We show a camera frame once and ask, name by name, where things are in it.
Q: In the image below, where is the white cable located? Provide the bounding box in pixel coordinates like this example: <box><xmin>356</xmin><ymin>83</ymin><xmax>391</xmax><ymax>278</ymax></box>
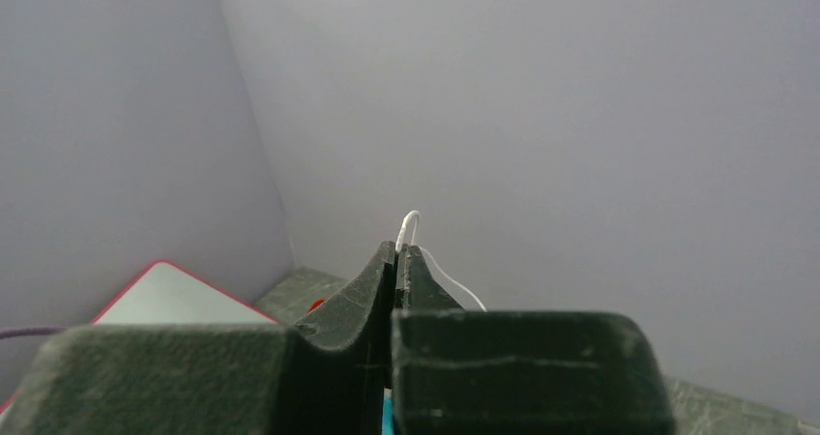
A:
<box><xmin>395</xmin><ymin>209</ymin><xmax>488</xmax><ymax>313</ymax></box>

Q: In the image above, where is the pink framed whiteboard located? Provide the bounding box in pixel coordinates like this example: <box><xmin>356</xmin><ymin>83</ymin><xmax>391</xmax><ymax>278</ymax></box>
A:
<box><xmin>0</xmin><ymin>259</ymin><xmax>279</xmax><ymax>418</ymax></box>

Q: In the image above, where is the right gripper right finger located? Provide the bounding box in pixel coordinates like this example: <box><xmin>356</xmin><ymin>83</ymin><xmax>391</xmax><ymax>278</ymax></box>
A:
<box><xmin>391</xmin><ymin>246</ymin><xmax>677</xmax><ymax>434</ymax></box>

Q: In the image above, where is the orange plastic box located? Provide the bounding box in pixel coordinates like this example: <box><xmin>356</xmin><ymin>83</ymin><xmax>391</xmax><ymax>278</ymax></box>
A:
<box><xmin>308</xmin><ymin>298</ymin><xmax>326</xmax><ymax>314</ymax></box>

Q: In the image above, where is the light blue plastic box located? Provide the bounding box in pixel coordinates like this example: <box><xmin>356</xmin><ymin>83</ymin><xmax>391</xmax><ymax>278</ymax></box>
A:
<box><xmin>381</xmin><ymin>396</ymin><xmax>395</xmax><ymax>435</ymax></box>

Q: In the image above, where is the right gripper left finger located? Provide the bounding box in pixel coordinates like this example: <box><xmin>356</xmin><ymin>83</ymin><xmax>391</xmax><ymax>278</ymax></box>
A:
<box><xmin>1</xmin><ymin>242</ymin><xmax>396</xmax><ymax>434</ymax></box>

